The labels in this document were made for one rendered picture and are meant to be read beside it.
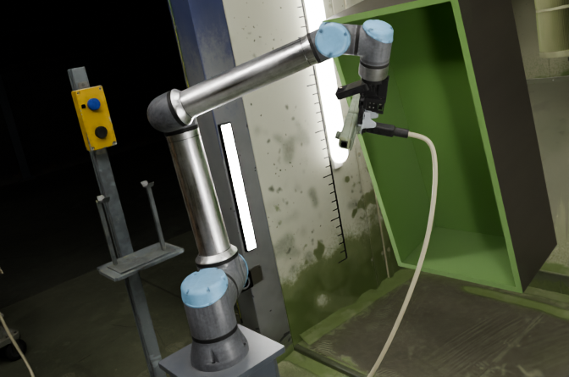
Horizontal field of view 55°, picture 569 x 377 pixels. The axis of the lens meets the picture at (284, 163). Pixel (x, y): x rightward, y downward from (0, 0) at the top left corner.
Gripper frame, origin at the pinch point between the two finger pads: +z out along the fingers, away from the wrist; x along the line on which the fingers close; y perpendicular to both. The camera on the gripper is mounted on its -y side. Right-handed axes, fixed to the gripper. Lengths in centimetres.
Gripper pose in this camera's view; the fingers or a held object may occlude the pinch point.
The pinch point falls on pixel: (359, 126)
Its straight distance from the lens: 185.0
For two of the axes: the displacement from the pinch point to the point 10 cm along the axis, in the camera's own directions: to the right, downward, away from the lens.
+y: 9.7, 1.7, -1.9
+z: -0.1, 7.7, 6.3
